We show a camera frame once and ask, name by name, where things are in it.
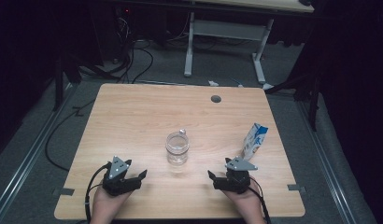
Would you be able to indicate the dark computer tower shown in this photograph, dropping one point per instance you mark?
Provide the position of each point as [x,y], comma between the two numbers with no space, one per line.
[122,31]

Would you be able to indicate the person's left hand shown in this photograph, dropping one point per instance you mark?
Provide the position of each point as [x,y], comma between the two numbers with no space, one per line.
[105,208]

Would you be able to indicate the clear glass jar with lid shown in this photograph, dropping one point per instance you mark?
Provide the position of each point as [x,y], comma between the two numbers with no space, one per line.
[177,149]

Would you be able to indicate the metal floor rail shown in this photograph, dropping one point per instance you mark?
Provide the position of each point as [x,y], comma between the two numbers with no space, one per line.
[326,165]
[24,161]

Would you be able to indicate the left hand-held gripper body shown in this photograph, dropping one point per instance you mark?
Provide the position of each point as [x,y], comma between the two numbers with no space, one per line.
[118,183]

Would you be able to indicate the white and blue pouch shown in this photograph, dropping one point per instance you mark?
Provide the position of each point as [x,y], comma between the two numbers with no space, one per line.
[253,143]

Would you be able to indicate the small white plug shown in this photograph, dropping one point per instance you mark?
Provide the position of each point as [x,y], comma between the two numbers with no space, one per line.
[213,83]

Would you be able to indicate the black stand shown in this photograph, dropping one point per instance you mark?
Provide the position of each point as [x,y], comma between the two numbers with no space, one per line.
[59,87]
[314,102]

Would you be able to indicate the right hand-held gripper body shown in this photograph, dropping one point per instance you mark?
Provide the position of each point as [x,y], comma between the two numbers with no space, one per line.
[234,182]

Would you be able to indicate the white-framed desk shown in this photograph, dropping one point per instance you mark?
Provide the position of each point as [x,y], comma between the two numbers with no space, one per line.
[224,31]

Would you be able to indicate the person's right hand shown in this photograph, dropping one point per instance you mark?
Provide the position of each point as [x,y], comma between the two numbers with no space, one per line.
[248,207]

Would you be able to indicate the grey tape piece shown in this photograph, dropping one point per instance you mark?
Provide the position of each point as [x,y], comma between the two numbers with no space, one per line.
[296,187]
[64,191]

